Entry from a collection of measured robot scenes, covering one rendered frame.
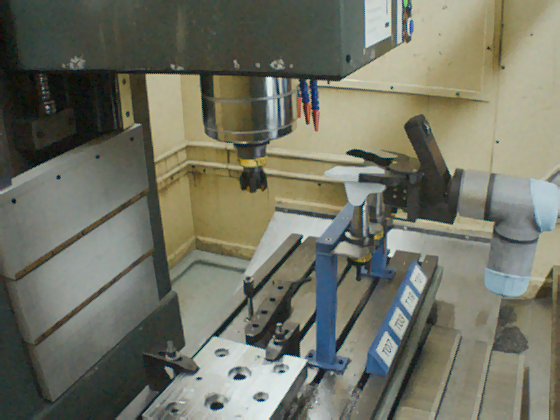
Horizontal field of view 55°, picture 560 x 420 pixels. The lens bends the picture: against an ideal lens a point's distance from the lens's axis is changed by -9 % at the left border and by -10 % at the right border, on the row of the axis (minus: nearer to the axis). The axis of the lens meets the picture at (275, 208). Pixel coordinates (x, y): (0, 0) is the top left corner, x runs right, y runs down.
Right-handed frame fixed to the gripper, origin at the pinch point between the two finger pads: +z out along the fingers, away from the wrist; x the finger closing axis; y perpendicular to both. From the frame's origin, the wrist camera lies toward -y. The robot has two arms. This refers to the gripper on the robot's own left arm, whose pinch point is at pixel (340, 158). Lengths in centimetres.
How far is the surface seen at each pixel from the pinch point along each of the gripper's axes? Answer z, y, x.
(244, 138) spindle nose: 13.3, -3.9, -7.3
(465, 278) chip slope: -18, 68, 85
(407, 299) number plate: -6, 52, 43
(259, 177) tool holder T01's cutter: 14.0, 5.1, -1.1
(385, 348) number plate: -6, 52, 21
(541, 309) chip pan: -46, 79, 93
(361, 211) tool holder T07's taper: 1.9, 18.6, 20.6
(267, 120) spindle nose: 10.3, -6.6, -5.3
